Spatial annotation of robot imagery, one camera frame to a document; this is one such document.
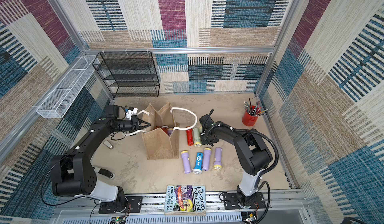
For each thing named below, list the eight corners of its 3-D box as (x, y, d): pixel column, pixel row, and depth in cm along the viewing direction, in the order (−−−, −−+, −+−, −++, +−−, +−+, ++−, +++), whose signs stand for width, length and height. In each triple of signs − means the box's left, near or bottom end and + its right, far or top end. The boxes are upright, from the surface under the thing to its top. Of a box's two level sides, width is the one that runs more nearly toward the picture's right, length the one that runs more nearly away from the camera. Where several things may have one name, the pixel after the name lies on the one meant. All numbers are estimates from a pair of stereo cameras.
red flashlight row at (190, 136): (188, 146, 94) (187, 144, 92) (185, 131, 101) (185, 129, 99) (195, 145, 95) (195, 143, 93) (192, 130, 101) (192, 128, 100)
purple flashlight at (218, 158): (213, 169, 85) (214, 167, 83) (214, 148, 93) (214, 146, 91) (221, 170, 85) (221, 168, 83) (221, 149, 93) (221, 147, 91)
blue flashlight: (192, 173, 84) (192, 171, 81) (196, 153, 91) (197, 151, 89) (201, 175, 83) (201, 173, 81) (204, 155, 90) (204, 153, 88)
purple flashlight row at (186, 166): (183, 174, 83) (183, 173, 81) (181, 153, 91) (180, 151, 89) (191, 173, 84) (191, 171, 82) (188, 151, 92) (188, 150, 90)
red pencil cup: (243, 126, 103) (248, 116, 94) (240, 115, 109) (244, 105, 100) (256, 126, 103) (262, 116, 94) (253, 115, 109) (258, 105, 100)
